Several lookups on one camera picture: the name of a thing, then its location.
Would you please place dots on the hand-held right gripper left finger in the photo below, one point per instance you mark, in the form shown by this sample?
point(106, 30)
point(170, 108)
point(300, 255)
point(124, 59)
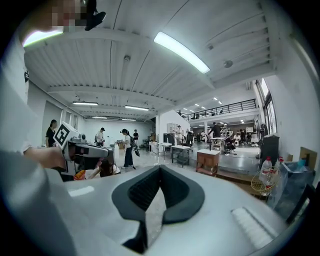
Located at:
point(107, 212)

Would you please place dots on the person's left forearm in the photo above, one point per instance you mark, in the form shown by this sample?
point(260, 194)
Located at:
point(31, 152)

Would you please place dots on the black mezzanine railing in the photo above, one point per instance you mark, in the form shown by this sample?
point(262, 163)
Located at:
point(225, 107)

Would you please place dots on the long ceiling tube light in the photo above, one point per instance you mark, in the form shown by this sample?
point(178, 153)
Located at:
point(182, 51)
point(137, 108)
point(85, 103)

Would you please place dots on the small ceiling smoke detector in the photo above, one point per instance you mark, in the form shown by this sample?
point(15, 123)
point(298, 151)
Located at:
point(127, 58)

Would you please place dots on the wooden cabinet with white top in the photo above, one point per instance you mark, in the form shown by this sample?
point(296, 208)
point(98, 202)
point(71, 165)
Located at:
point(208, 160)

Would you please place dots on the brown cardboard sheet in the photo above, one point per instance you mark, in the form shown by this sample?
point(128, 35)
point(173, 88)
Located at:
point(310, 152)

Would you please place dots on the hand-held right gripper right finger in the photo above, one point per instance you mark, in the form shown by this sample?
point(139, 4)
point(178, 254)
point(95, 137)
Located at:
point(212, 220)

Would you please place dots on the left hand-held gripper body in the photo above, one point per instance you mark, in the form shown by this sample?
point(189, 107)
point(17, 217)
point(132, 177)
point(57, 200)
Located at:
point(63, 135)

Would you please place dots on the person's head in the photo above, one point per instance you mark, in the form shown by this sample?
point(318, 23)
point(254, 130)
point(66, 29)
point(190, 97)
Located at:
point(67, 15)

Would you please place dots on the round ceiling fixture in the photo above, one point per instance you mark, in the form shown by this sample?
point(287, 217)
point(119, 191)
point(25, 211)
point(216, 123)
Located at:
point(228, 64)

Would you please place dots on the large clear water jug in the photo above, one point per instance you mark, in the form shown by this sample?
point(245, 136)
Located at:
point(266, 170)
point(279, 163)

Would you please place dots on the black head-worn camera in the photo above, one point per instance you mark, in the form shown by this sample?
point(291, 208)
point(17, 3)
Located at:
point(95, 17)

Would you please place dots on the white cubby shelf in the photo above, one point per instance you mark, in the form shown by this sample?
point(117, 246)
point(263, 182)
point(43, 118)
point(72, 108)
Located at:
point(172, 127)

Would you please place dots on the clear plastic bin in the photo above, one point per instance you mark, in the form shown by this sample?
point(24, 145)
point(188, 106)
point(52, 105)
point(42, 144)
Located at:
point(295, 185)

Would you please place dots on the tall black box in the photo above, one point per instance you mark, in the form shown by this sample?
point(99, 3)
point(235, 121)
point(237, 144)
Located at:
point(270, 147)

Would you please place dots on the person's left hand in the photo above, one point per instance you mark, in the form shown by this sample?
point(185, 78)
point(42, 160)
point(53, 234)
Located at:
point(52, 157)

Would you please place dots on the white metal table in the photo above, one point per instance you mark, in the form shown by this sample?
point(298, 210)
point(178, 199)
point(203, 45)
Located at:
point(181, 152)

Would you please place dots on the person's white shirt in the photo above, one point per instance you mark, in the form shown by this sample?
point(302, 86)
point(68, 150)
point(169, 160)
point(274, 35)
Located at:
point(12, 100)

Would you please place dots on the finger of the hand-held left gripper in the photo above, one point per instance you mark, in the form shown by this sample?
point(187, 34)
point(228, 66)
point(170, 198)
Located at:
point(100, 150)

